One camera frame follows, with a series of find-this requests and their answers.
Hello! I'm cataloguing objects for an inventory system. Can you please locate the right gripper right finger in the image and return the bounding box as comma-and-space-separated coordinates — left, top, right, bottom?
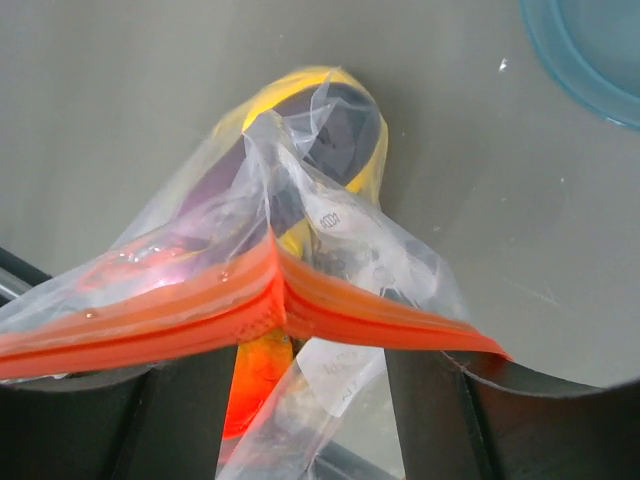
385, 350, 639, 479

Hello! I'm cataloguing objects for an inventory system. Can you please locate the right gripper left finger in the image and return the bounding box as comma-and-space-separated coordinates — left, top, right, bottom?
1, 347, 236, 479

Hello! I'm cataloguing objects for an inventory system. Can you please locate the clear zip bag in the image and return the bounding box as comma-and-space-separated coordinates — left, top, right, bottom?
1, 98, 503, 479

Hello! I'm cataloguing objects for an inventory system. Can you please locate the purple fake eggplant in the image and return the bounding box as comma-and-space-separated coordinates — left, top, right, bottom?
178, 82, 388, 257

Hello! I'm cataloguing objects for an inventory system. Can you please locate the red fake tomato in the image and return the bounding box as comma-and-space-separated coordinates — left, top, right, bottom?
223, 329, 294, 440

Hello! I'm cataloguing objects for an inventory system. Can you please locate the teal plastic bin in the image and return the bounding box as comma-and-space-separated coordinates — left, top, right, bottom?
519, 0, 639, 130

